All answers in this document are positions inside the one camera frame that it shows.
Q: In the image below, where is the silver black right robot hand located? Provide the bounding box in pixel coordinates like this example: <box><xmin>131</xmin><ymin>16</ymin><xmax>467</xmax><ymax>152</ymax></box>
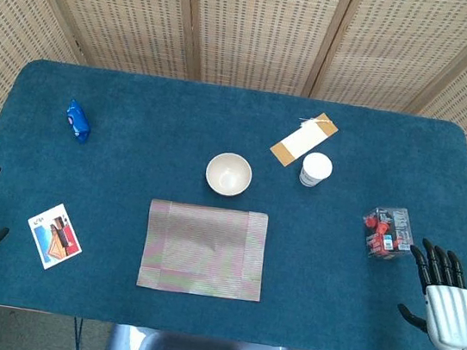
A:
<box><xmin>391</xmin><ymin>235</ymin><xmax>467</xmax><ymax>350</ymax></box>

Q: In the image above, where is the brown woven placemat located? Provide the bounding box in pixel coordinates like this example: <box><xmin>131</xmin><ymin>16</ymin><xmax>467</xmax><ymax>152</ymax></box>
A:
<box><xmin>135</xmin><ymin>197</ymin><xmax>273</xmax><ymax>305</ymax></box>

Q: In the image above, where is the cream round bowl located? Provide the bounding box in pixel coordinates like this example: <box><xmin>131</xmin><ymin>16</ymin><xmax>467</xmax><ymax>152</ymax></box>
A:
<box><xmin>202</xmin><ymin>149</ymin><xmax>256</xmax><ymax>200</ymax></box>

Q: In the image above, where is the white picture card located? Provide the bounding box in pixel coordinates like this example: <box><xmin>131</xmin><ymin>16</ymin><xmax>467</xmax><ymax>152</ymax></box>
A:
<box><xmin>21</xmin><ymin>198</ymin><xmax>89</xmax><ymax>275</ymax></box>

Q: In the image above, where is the clear box with red toys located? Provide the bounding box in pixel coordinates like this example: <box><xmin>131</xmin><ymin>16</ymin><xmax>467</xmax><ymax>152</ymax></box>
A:
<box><xmin>357</xmin><ymin>203</ymin><xmax>421</xmax><ymax>266</ymax></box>

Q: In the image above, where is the blue snack packet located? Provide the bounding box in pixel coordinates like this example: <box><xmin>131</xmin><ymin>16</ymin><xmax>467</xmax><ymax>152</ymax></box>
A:
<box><xmin>61</xmin><ymin>97</ymin><xmax>96</xmax><ymax>147</ymax></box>

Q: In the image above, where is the white paper cup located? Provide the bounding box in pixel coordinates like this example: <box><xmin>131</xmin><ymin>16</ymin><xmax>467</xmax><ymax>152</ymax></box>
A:
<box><xmin>297</xmin><ymin>150</ymin><xmax>335</xmax><ymax>191</ymax></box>

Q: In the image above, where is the blue carpet table cover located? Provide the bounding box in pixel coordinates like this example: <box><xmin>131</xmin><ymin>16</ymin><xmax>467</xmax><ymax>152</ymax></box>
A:
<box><xmin>0</xmin><ymin>53</ymin><xmax>467</xmax><ymax>350</ymax></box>

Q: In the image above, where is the bamboo folding screen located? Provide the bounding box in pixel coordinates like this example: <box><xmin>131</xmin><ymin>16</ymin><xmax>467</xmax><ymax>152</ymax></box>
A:
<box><xmin>0</xmin><ymin>0</ymin><xmax>467</xmax><ymax>209</ymax></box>

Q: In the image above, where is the blue cable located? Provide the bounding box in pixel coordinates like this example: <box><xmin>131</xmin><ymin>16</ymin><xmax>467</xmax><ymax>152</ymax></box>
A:
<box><xmin>68</xmin><ymin>316</ymin><xmax>87</xmax><ymax>350</ymax></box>

